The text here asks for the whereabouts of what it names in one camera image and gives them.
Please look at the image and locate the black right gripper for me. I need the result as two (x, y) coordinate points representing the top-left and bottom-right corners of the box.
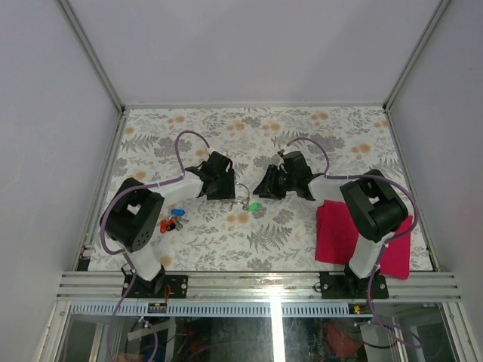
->
(253, 164), (297, 201)

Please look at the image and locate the green tagged key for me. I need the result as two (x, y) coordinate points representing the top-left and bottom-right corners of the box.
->
(248, 202), (261, 212)

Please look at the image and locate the large metal keyring with clips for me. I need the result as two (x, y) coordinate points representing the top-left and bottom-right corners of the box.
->
(228, 182), (251, 212)

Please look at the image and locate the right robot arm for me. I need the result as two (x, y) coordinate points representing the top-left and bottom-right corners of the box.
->
(254, 151), (409, 298)

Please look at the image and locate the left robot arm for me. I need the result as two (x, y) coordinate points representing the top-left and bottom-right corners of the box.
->
(100, 151), (235, 298)

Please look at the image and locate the floral patterned table mat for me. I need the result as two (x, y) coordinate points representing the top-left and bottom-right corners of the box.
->
(87, 106), (435, 272)

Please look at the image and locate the blue tagged key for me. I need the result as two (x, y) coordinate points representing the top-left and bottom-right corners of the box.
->
(171, 208), (186, 217)

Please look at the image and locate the red tagged key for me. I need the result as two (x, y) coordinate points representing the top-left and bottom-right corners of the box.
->
(160, 219), (183, 234)

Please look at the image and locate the red folded cloth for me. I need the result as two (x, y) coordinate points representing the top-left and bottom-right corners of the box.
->
(315, 201), (411, 279)

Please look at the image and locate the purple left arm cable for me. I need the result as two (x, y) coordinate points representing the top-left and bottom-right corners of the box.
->
(98, 130), (216, 362)

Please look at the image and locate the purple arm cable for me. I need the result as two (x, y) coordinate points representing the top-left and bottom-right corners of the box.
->
(277, 137), (423, 350)
(98, 130), (216, 362)

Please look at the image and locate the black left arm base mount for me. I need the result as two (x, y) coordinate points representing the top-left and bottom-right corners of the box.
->
(122, 268), (189, 300)

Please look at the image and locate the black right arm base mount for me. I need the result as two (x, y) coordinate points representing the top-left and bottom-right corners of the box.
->
(319, 270), (389, 299)

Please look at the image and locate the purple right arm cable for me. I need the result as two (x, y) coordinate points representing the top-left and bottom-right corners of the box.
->
(277, 137), (423, 350)

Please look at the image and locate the aluminium enclosure frame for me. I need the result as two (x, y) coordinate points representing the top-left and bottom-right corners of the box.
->
(37, 0), (463, 362)

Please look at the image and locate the grey slotted cable duct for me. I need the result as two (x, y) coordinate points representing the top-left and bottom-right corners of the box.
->
(71, 301), (349, 317)

